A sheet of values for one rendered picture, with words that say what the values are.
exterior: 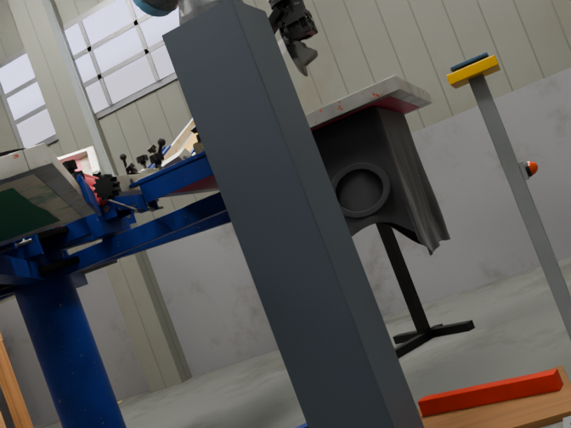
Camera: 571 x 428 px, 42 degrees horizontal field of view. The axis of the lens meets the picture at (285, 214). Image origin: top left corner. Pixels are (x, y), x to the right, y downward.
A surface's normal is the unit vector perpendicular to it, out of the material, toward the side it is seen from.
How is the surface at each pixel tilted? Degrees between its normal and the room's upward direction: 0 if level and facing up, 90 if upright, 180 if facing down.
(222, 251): 90
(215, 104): 90
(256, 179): 90
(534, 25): 90
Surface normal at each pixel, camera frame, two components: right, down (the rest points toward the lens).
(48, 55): -0.37, 0.10
